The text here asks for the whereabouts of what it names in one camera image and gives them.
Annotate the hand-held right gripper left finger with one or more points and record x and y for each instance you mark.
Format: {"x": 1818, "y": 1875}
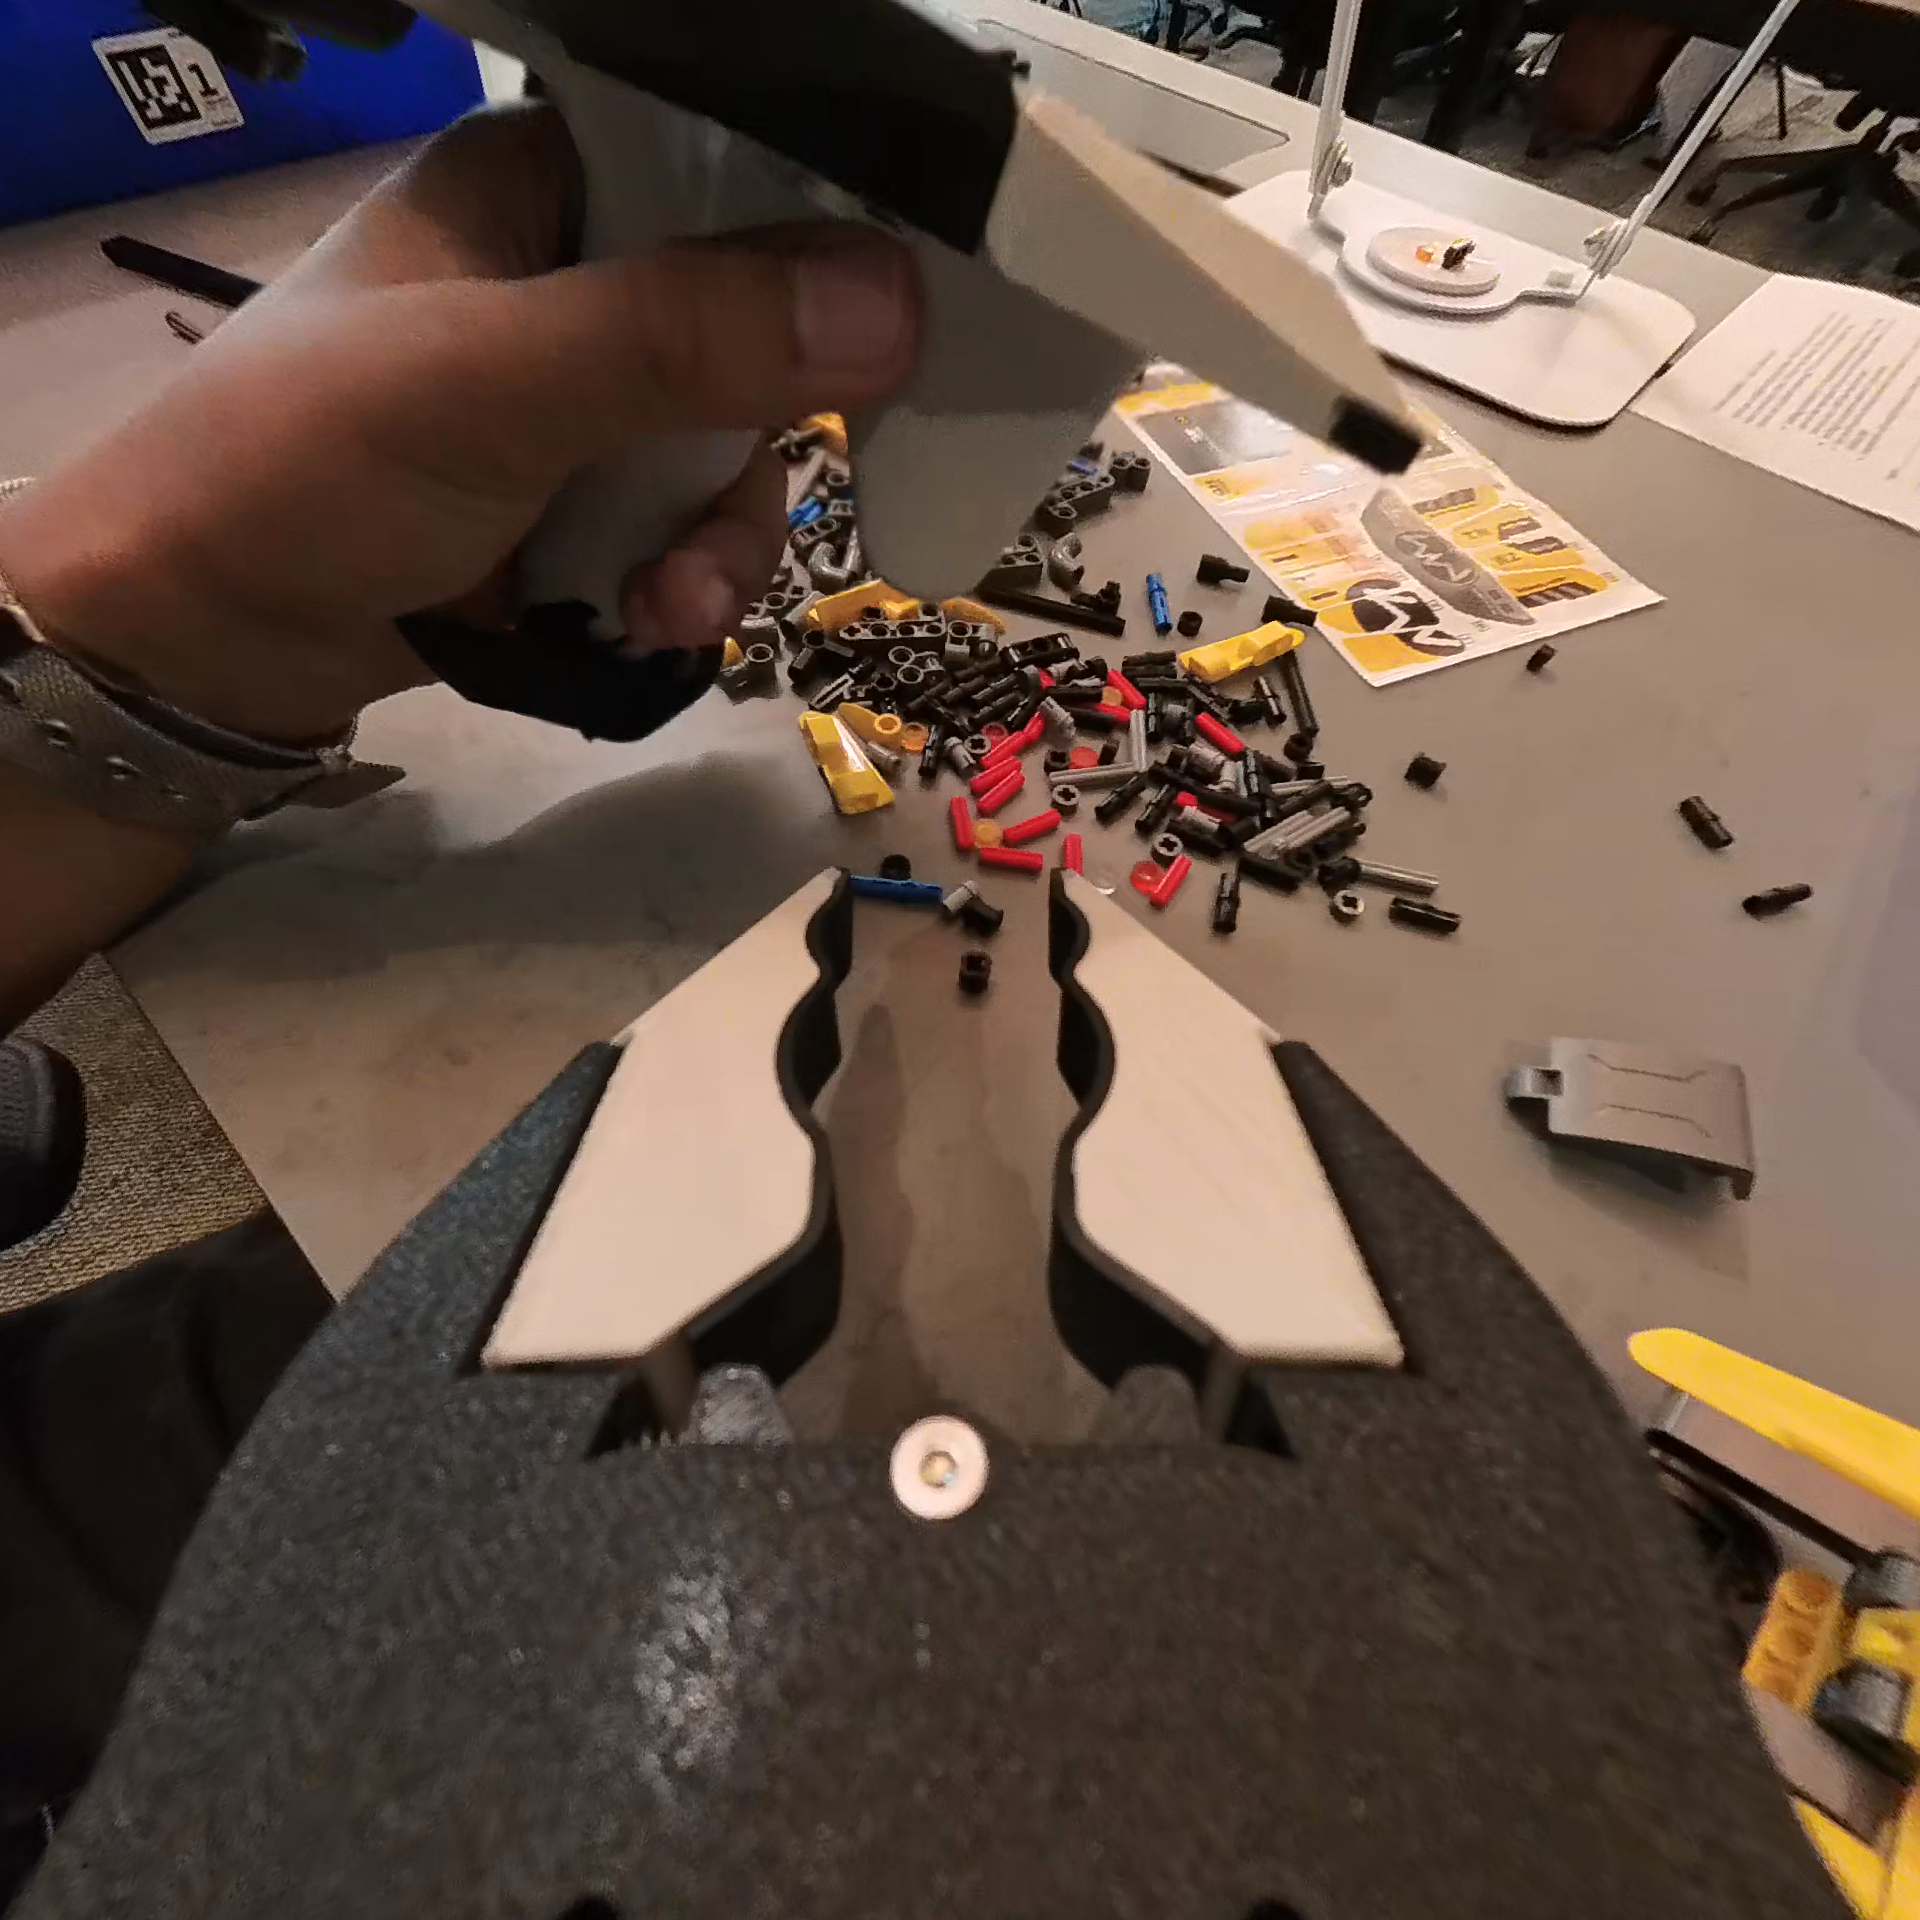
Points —
{"x": 661, "y": 1184}

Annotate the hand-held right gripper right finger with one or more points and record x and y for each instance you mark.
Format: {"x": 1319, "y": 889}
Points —
{"x": 1222, "y": 1184}

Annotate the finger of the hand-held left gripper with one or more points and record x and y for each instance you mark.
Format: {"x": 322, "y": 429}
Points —
{"x": 1155, "y": 255}

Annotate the pile of red black pins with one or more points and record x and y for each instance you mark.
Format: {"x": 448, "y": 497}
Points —
{"x": 1035, "y": 824}

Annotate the yellow toy brick vehicle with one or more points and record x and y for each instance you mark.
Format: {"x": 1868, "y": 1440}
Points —
{"x": 1800, "y": 1634}

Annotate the person's left hand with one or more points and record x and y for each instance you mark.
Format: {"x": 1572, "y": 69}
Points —
{"x": 301, "y": 450}

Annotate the yellow sticker sheet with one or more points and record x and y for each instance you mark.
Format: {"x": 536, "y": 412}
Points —
{"x": 1394, "y": 571}

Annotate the white book stand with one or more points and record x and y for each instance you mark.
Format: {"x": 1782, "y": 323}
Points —
{"x": 1560, "y": 338}

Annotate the black connector pin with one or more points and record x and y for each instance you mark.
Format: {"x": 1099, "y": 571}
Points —
{"x": 1778, "y": 900}
{"x": 1706, "y": 823}

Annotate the person's dark trousers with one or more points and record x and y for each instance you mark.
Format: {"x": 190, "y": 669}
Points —
{"x": 135, "y": 1500}

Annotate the person's dark shoe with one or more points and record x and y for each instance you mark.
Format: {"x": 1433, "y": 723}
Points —
{"x": 22, "y": 1133}

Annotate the white paper sheet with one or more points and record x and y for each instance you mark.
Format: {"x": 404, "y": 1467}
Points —
{"x": 1800, "y": 391}

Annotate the black swivel chair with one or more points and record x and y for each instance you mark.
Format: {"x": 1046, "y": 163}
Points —
{"x": 1823, "y": 172}

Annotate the blue plastic bin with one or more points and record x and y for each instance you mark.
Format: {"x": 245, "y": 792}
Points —
{"x": 61, "y": 134}

